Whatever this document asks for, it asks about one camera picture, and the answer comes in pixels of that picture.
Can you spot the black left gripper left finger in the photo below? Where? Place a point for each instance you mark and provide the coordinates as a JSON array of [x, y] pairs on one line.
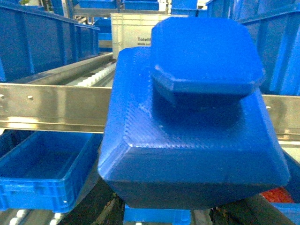
[[101, 206]]

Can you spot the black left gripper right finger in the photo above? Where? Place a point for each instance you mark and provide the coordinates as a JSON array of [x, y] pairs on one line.
[[255, 210]]

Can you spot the blue 3D-printed bottle part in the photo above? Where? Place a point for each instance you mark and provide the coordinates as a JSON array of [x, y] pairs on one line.
[[187, 126]]

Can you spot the shallow blue plastic bin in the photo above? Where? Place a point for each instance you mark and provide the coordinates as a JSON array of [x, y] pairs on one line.
[[47, 171]]

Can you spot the white plastic tote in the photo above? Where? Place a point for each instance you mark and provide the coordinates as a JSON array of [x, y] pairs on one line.
[[137, 30]]

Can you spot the steel shelf front rail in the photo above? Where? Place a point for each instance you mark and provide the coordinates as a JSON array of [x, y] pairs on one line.
[[84, 109]]

